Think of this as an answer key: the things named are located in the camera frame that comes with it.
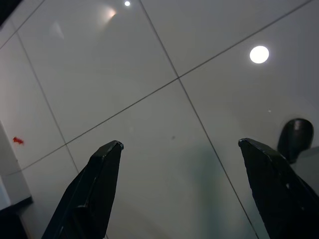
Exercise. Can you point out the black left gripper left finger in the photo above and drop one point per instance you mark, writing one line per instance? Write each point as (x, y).
(92, 189)

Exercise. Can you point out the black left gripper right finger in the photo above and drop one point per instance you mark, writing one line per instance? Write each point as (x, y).
(279, 194)

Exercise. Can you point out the small red scrap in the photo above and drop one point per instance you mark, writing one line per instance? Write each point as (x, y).
(18, 140)

